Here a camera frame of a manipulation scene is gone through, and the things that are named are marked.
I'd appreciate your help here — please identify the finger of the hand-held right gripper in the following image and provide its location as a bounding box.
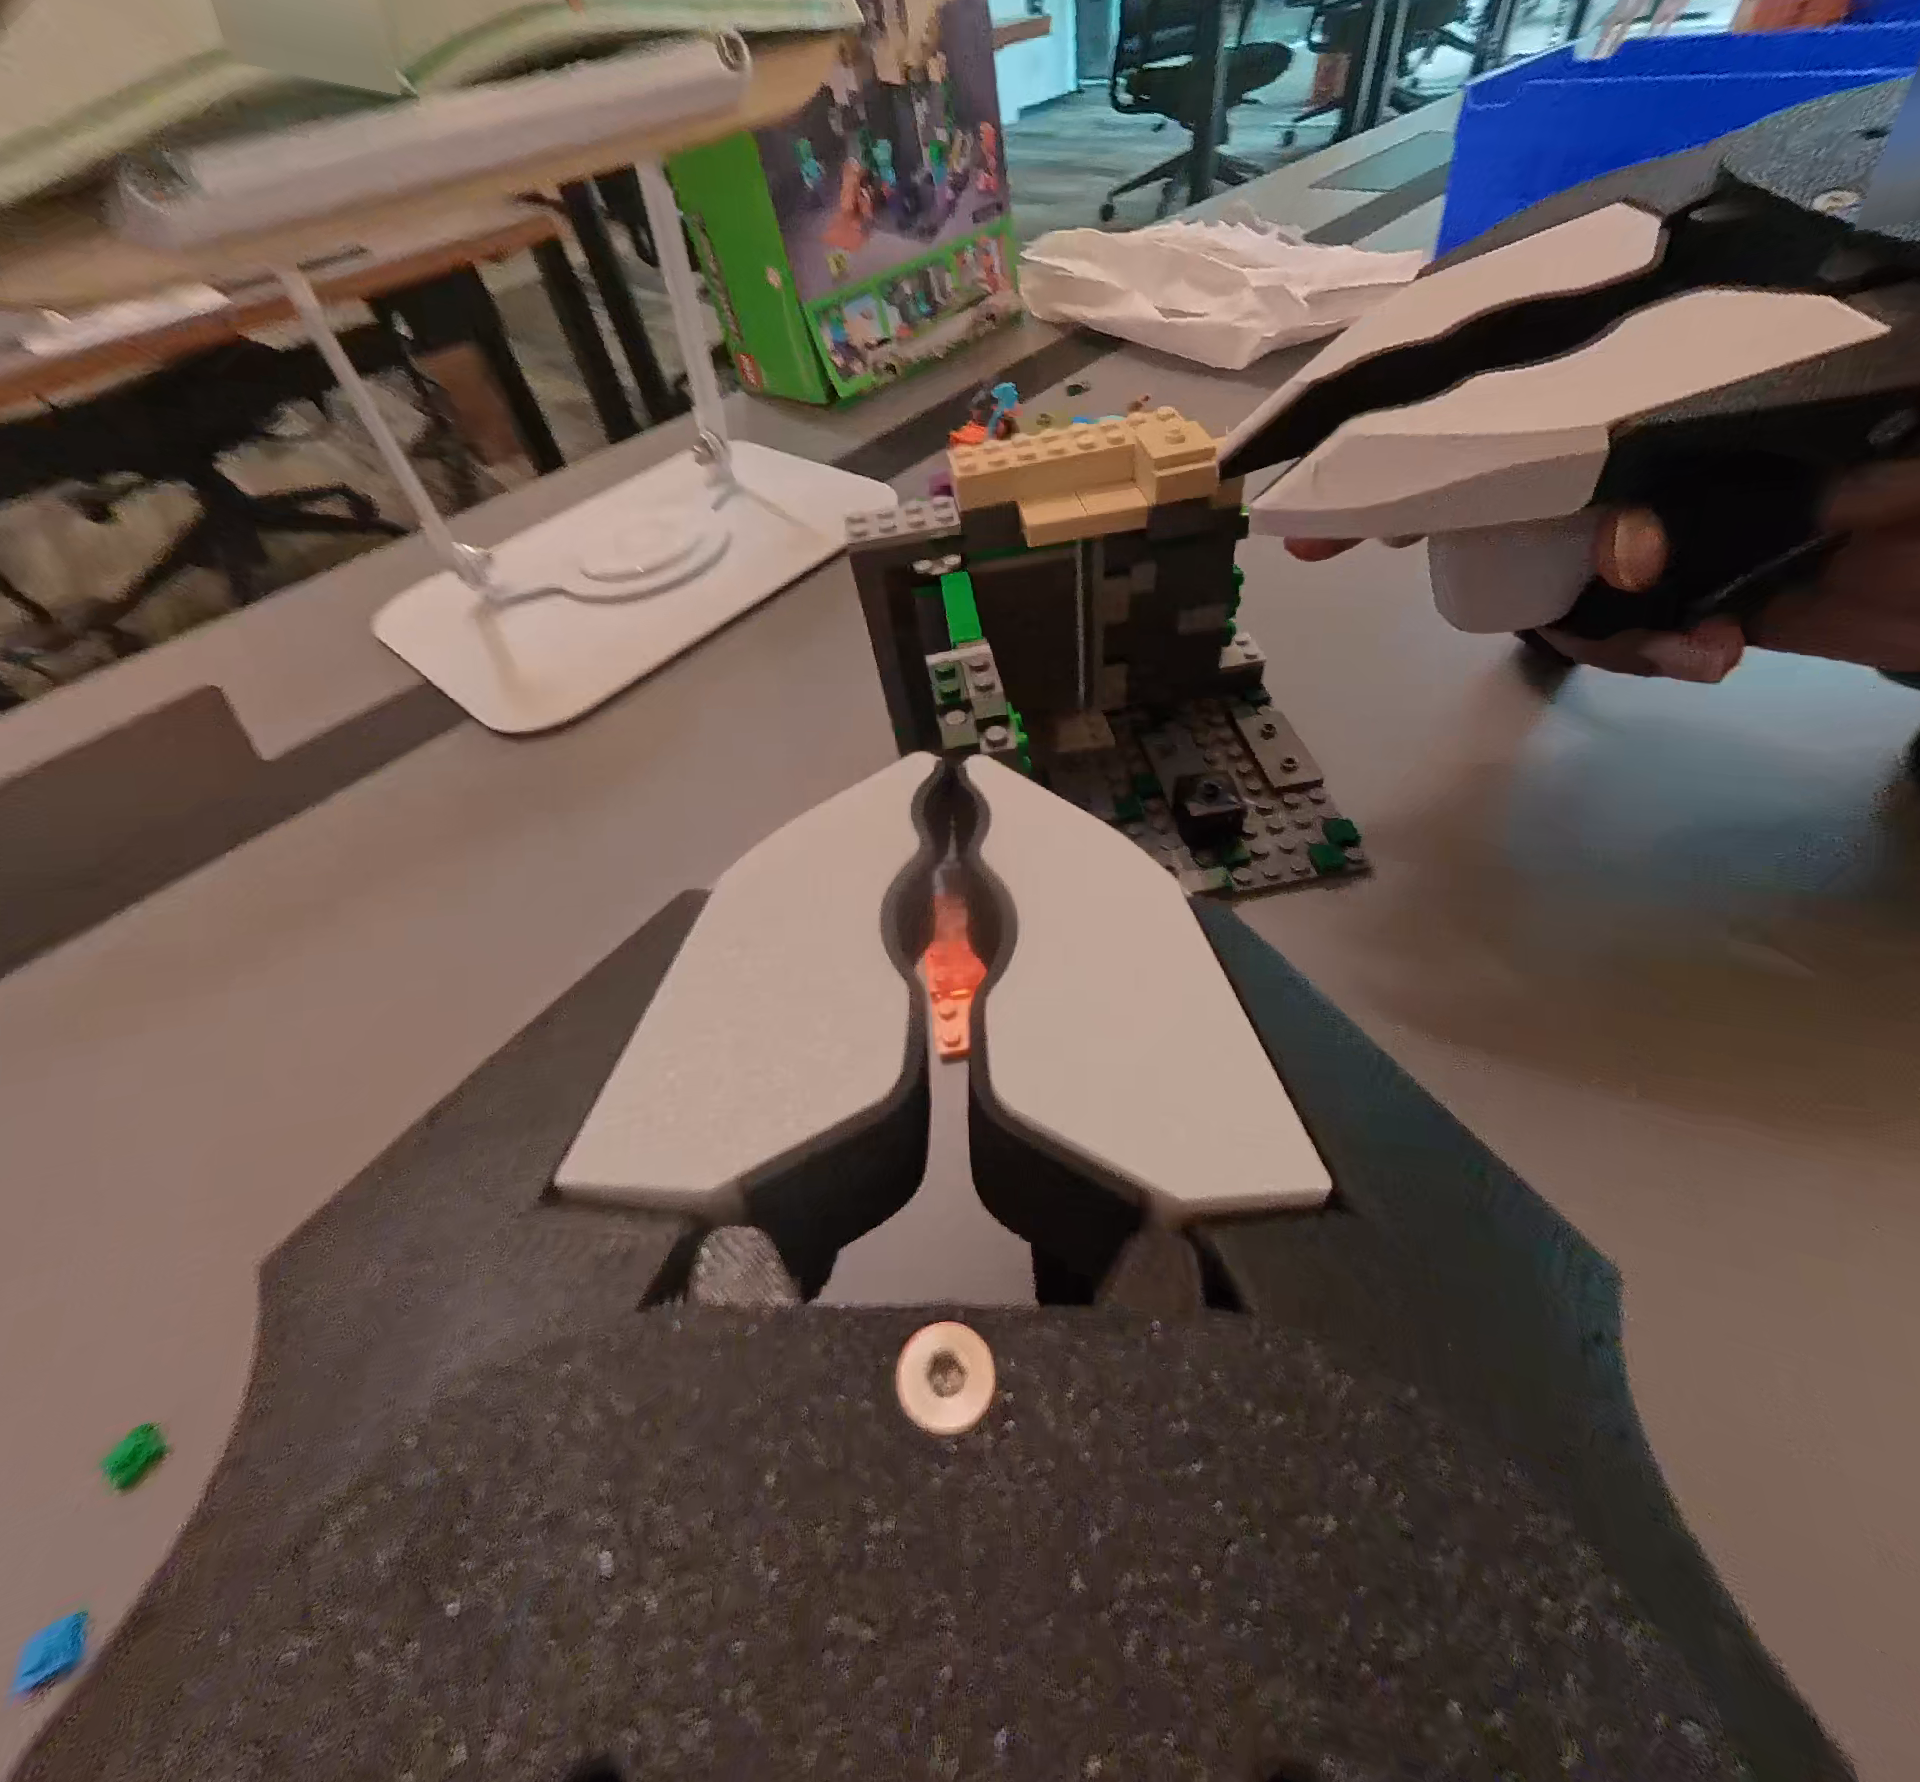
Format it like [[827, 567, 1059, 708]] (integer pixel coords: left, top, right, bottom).
[[1243, 285, 1892, 542], [1218, 199, 1673, 482]]

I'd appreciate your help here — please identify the toy brick set box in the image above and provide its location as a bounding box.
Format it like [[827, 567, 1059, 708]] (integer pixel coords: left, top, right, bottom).
[[664, 0, 1022, 407]]

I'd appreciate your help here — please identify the person's right hand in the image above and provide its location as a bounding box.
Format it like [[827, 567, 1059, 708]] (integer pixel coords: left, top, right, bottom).
[[1522, 461, 1920, 685]]

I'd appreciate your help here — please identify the white book stand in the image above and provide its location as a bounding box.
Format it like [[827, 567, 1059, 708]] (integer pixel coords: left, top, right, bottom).
[[112, 33, 899, 738]]

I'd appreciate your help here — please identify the blue plastic bin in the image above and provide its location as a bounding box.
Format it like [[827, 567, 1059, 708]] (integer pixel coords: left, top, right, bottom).
[[1435, 17, 1920, 261]]

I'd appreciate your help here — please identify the pile of small brick figures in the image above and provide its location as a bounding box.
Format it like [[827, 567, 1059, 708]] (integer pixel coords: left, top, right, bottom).
[[947, 377, 1052, 449]]

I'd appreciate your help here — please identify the black office chair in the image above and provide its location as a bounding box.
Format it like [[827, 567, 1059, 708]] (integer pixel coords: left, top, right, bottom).
[[0, 356, 437, 643], [1102, 0, 1299, 224]]

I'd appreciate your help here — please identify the crumpled white paper bag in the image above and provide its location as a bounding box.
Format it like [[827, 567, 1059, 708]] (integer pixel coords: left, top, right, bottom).
[[1020, 214, 1428, 372]]

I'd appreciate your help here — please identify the small blue brick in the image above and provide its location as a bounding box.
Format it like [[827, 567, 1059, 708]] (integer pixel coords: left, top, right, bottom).
[[5, 1607, 91, 1698]]

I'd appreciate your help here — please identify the brick building model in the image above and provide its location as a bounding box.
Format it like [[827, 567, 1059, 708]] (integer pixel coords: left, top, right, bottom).
[[843, 403, 1369, 1064]]

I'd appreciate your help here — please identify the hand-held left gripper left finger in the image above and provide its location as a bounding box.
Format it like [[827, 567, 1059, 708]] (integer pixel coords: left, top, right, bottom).
[[551, 749, 960, 1209]]

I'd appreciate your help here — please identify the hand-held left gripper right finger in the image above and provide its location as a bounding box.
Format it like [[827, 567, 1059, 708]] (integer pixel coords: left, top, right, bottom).
[[955, 749, 1338, 1217]]

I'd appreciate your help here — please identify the brown top office desk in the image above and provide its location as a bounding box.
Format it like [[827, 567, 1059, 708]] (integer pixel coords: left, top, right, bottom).
[[0, 214, 571, 419]]

